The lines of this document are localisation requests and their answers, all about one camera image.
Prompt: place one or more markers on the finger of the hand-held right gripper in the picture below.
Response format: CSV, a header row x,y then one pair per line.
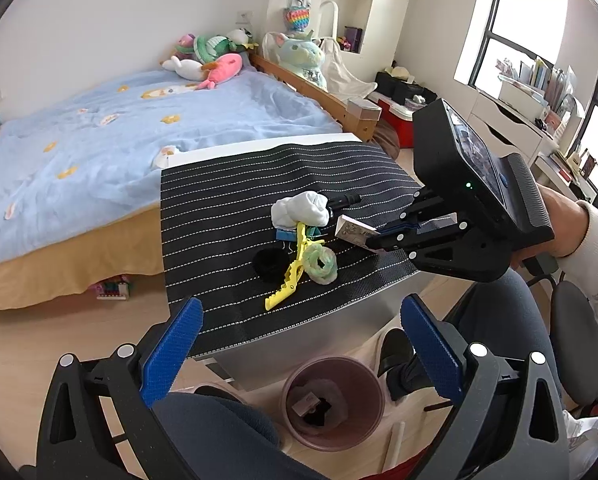
x,y
389,231
409,242

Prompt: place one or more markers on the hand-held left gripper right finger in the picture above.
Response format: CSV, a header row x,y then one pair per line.
x,y
429,350

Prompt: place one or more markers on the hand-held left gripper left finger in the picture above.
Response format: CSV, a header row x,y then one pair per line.
x,y
174,350

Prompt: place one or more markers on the black plastic clamp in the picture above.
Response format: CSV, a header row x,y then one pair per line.
x,y
344,201

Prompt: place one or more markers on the green hair scrunchie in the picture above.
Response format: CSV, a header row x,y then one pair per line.
x,y
329,272

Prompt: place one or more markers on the pink plastic bin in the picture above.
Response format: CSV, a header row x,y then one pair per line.
x,y
364,410

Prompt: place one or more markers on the white sock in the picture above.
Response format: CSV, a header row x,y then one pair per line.
x,y
299,210

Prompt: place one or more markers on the black hair scrunchie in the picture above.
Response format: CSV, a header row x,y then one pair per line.
x,y
266,265

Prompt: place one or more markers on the person's right hand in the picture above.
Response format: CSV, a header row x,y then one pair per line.
x,y
564,225

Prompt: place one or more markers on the white drawer unit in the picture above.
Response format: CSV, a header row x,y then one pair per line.
x,y
499,130

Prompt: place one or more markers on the red cooler box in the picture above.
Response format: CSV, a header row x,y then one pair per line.
x,y
401,127

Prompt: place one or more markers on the brown bean bag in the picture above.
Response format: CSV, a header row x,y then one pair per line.
x,y
385,137

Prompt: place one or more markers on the person's right leg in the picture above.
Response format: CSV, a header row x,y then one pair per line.
x,y
504,310

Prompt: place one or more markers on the person's leg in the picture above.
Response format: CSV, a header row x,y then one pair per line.
x,y
504,310
214,435

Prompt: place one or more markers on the toy building blocks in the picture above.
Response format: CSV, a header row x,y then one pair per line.
x,y
111,290

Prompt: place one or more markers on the white storage box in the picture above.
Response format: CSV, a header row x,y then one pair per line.
x,y
521,100

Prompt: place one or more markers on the person's left leg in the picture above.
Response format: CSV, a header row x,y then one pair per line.
x,y
214,435

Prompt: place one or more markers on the black storage box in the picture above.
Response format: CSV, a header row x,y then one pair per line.
x,y
404,91

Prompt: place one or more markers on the white desk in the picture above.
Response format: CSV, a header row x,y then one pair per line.
x,y
559,175

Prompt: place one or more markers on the blue binder clip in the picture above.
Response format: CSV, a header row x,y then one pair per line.
x,y
285,236

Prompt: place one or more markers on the yellow hair clip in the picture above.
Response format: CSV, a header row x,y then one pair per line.
x,y
289,275

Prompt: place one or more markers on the silver box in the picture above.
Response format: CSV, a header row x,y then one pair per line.
x,y
363,109

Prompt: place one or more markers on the cream hat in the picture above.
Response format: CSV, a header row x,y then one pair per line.
x,y
399,72

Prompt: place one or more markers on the beige bed skirt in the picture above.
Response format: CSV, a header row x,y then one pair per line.
x,y
79,270

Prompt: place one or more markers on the red cloth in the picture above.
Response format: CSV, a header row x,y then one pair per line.
x,y
404,472

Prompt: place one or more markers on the grey metal table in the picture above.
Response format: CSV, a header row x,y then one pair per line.
x,y
304,355

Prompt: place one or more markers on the row of books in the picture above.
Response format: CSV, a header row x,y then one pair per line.
x,y
541,72

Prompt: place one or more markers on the brown cardboard piece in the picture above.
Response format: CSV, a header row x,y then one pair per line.
x,y
304,404

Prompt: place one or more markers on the white hanging cloth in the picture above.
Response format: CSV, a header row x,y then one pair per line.
x,y
349,77

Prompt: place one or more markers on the black striped mat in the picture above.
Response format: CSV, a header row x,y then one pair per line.
x,y
229,185

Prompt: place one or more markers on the purple box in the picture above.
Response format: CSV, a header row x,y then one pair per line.
x,y
354,37

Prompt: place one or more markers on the white printed shirt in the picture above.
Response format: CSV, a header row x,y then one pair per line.
x,y
589,430

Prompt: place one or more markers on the large mint plush toy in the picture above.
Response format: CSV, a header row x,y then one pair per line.
x,y
301,55

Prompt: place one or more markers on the white arched lamp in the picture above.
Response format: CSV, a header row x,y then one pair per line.
x,y
335,10

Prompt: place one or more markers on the light blue blanket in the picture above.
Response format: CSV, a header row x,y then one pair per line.
x,y
104,160

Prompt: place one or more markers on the rainbow bag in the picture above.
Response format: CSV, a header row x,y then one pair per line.
x,y
299,19

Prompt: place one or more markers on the pink fish plush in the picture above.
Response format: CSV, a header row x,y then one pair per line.
x,y
224,67

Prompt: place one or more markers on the white green plush head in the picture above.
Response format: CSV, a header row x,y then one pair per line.
x,y
241,36

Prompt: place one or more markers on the green plush toy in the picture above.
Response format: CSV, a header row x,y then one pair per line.
x,y
211,46

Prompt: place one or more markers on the white seal plush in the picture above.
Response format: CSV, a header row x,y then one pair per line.
x,y
184,67

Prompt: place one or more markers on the pink purple plush toy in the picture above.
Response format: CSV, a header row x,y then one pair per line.
x,y
184,42

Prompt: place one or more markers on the wooden bed frame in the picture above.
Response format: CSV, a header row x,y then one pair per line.
x,y
329,105

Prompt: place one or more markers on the black window frame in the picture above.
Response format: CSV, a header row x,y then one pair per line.
x,y
486,25

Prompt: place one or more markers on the white wall shelf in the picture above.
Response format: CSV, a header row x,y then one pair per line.
x,y
369,10

